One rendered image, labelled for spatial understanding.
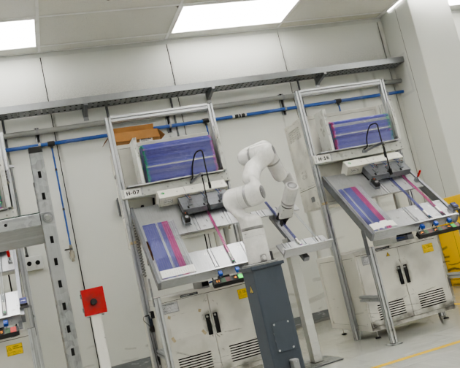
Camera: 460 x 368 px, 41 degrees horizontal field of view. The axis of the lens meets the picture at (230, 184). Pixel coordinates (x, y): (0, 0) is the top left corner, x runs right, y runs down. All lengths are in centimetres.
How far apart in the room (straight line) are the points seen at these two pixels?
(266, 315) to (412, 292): 176
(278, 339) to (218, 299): 100
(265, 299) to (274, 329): 16
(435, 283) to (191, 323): 183
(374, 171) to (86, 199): 256
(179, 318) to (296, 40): 359
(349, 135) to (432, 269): 116
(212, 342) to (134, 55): 309
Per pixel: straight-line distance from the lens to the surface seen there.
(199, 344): 400
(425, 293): 467
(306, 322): 401
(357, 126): 476
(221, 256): 379
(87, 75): 592
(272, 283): 310
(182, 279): 365
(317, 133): 481
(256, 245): 311
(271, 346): 310
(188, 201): 405
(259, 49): 639
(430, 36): 672
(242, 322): 407
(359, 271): 441
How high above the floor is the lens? 75
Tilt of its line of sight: 7 degrees up
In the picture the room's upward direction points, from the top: 13 degrees counter-clockwise
